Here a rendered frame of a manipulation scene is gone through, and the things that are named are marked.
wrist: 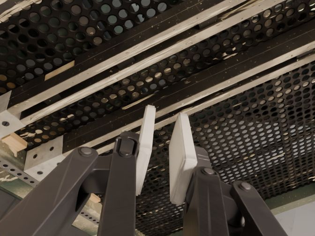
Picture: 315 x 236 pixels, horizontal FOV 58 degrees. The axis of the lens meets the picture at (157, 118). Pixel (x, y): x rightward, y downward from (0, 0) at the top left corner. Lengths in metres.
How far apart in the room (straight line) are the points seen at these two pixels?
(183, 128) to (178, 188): 0.04
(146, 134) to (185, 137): 0.02
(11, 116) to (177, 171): 0.58
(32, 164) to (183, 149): 0.72
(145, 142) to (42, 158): 0.70
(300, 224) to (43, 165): 2.88
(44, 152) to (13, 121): 0.17
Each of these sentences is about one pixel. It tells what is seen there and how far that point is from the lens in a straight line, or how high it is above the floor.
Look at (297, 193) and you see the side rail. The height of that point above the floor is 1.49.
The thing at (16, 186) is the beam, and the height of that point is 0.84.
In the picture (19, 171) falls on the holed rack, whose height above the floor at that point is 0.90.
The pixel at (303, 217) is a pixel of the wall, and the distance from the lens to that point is 3.41.
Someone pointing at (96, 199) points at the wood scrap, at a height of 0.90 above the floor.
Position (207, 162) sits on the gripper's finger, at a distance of 0.17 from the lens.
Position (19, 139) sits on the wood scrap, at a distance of 0.86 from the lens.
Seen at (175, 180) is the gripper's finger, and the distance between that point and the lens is 0.16.
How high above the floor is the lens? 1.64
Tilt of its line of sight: 33 degrees down
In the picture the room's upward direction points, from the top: 95 degrees clockwise
